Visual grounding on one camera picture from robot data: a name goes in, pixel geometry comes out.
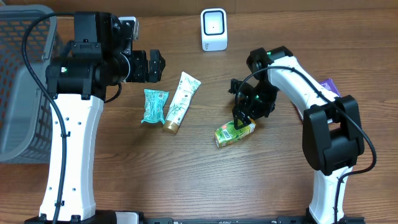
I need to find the white barcode scanner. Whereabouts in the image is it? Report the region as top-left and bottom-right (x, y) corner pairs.
(200, 8), (228, 52)

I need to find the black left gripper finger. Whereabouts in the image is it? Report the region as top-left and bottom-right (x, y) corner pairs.
(148, 67), (164, 83)
(149, 49), (165, 66)

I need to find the mint green wipes pack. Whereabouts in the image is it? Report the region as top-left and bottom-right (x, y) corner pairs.
(141, 89), (169, 124)

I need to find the green snack packet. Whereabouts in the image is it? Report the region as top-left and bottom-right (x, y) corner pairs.
(215, 120), (256, 147)

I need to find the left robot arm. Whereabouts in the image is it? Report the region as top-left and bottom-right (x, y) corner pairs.
(30, 12), (165, 224)

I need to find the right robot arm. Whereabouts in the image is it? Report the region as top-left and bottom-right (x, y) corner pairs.
(229, 46), (364, 223)

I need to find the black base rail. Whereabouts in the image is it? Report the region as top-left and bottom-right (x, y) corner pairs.
(133, 207), (366, 224)

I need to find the white bamboo conditioner tube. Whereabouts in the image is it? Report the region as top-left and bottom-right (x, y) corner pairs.
(163, 72), (201, 134)

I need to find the grey plastic basket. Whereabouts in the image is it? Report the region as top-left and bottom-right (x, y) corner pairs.
(1, 5), (52, 164)

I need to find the purple Carefree liner pack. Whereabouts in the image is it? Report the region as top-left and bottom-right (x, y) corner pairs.
(320, 78), (341, 96)

